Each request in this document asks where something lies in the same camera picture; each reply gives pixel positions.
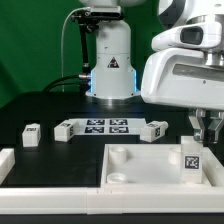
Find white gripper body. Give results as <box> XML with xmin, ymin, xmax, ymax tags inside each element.
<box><xmin>141</xmin><ymin>48</ymin><xmax>224</xmax><ymax>111</ymax></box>

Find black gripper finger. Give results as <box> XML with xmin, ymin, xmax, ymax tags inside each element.
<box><xmin>208</xmin><ymin>111</ymin><xmax>224</xmax><ymax>143</ymax></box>
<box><xmin>188</xmin><ymin>108</ymin><xmax>206</xmax><ymax>142</ymax></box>

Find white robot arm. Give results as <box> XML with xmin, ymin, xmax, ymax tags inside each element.
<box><xmin>79</xmin><ymin>0</ymin><xmax>224</xmax><ymax>142</ymax></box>

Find white U-shaped obstacle fence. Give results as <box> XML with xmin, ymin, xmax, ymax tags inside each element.
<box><xmin>0</xmin><ymin>148</ymin><xmax>224</xmax><ymax>216</ymax></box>

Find AprilTag marker sheet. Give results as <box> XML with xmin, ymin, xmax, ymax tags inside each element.
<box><xmin>73</xmin><ymin>118</ymin><xmax>146</xmax><ymax>135</ymax></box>

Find green backdrop curtain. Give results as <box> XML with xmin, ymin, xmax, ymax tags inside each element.
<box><xmin>0</xmin><ymin>0</ymin><xmax>168</xmax><ymax>109</ymax></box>

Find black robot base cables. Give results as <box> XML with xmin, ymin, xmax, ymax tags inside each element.
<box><xmin>41</xmin><ymin>75</ymin><xmax>92</xmax><ymax>93</ymax></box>

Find black camera on stand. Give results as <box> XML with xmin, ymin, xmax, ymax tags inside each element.
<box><xmin>70</xmin><ymin>5</ymin><xmax>122</xmax><ymax>79</ymax></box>

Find white camera cable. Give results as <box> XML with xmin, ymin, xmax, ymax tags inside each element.
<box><xmin>60</xmin><ymin>7</ymin><xmax>88</xmax><ymax>93</ymax></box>

